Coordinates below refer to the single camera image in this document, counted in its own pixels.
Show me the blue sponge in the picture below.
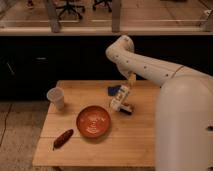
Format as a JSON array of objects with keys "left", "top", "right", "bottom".
[{"left": 108, "top": 85, "right": 120, "bottom": 96}]

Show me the black office chair right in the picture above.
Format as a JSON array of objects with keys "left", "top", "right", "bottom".
[{"left": 92, "top": 0, "right": 112, "bottom": 12}]

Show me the wooden table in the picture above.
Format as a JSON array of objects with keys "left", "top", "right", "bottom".
[{"left": 33, "top": 80, "right": 159, "bottom": 167}]

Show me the black office chair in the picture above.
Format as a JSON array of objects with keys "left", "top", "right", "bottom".
[
  {"left": 92, "top": 0, "right": 112, "bottom": 12},
  {"left": 57, "top": 0, "right": 85, "bottom": 20}
]

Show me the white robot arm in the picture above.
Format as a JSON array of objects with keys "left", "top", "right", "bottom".
[{"left": 106, "top": 35, "right": 213, "bottom": 171}]

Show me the orange bowl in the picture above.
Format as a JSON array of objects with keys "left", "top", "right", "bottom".
[{"left": 76, "top": 106, "right": 111, "bottom": 138}]

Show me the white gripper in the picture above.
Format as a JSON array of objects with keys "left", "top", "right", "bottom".
[{"left": 109, "top": 73, "right": 136, "bottom": 112}]

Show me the translucent plastic cup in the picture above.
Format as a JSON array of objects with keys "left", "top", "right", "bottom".
[{"left": 47, "top": 87, "right": 65, "bottom": 110}]

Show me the brown sausage-shaped object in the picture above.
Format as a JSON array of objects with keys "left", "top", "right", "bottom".
[{"left": 53, "top": 129, "right": 74, "bottom": 149}]

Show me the black office chair left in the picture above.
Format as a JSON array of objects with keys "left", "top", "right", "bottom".
[{"left": 57, "top": 0, "right": 85, "bottom": 20}]

